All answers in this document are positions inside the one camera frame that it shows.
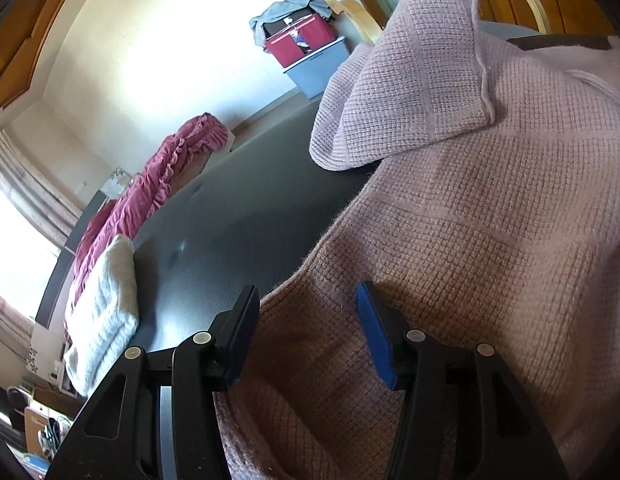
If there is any pink knit sweater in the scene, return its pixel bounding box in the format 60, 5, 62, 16
216, 0, 620, 479

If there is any white knit folded garment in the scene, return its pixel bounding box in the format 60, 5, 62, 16
64, 235, 140, 398

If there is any pink ruffled bedding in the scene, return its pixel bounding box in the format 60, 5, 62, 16
64, 113, 231, 335

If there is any striped curtain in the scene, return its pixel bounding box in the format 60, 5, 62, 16
0, 130, 82, 248

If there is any grey plastic bin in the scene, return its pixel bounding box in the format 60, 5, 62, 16
283, 36, 349, 100

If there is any red storage box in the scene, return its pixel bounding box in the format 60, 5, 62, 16
264, 13, 337, 68

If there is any grey cloth on box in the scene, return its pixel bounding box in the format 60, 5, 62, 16
249, 0, 333, 44

